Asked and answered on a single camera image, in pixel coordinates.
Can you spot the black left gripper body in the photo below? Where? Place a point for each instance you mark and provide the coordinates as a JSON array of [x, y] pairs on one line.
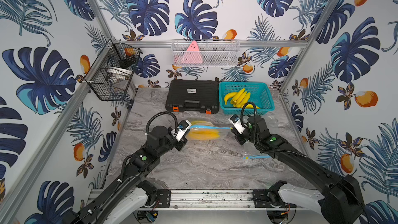
[[182, 142]]

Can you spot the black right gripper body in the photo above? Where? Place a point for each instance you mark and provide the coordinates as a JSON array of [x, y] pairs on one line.
[[246, 136]]

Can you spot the clear zip-top bag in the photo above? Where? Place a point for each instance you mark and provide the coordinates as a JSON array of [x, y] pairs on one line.
[[251, 153]]

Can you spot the yellow banana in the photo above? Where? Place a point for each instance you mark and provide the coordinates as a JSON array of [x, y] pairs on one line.
[[251, 106], [229, 96], [237, 96]]

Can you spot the clear bag with banana peel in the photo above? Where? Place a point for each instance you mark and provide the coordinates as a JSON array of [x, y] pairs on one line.
[[202, 130]]

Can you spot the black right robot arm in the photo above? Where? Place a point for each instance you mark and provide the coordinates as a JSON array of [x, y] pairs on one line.
[[337, 198]]

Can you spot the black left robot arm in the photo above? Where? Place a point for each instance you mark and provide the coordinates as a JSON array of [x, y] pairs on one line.
[[135, 168]]

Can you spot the green-yellow banana bunch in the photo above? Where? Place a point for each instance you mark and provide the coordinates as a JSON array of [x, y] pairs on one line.
[[201, 124]]

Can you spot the teal plastic basket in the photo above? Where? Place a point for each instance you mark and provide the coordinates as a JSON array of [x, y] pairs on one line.
[[258, 93]]

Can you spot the black plastic tool case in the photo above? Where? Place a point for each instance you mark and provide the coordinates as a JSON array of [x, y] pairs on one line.
[[193, 96]]

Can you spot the pink triangular object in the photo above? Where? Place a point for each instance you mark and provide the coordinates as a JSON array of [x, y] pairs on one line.
[[192, 55]]

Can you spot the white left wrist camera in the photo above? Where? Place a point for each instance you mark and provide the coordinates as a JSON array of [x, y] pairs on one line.
[[182, 129]]

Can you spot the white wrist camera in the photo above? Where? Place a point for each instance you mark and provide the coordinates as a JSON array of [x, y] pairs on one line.
[[182, 129], [238, 128]]

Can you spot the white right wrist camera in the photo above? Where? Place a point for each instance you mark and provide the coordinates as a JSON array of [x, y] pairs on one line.
[[238, 128]]

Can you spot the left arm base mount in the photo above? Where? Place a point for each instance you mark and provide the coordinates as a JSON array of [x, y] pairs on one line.
[[153, 197]]

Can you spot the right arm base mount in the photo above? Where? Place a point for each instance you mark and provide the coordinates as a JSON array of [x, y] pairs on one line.
[[270, 197]]

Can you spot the aluminium front rail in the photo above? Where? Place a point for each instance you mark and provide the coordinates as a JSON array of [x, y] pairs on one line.
[[222, 200]]

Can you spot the black wire basket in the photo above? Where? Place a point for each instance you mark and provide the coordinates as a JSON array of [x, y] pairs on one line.
[[114, 71]]

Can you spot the white wire shelf basket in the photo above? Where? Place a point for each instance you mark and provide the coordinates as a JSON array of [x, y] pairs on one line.
[[220, 53]]

